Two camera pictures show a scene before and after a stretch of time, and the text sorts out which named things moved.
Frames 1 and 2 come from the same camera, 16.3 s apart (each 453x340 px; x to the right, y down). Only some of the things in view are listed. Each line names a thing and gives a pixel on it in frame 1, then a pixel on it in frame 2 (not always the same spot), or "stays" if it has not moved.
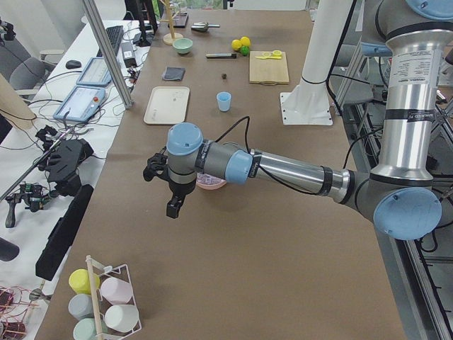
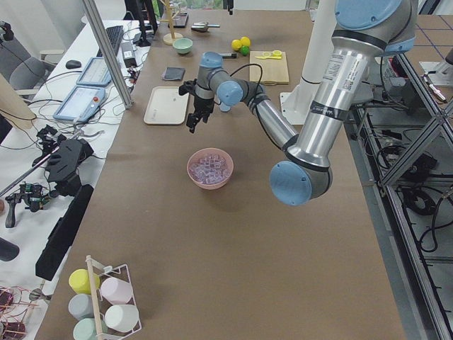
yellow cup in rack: x=79 y=281 stays
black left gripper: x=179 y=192 -> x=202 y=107
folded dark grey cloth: x=174 y=74 stays
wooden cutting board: x=268 y=71 stays
